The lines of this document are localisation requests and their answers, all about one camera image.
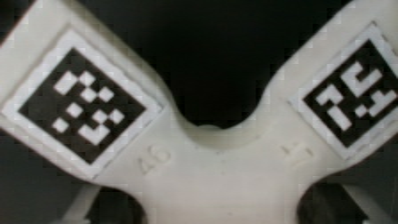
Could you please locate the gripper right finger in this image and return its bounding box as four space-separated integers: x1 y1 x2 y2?
297 182 382 224

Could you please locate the white cross-shaped table base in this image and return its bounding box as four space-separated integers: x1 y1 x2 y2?
0 0 398 224

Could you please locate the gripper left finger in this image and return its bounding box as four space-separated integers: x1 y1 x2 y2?
55 184 142 224

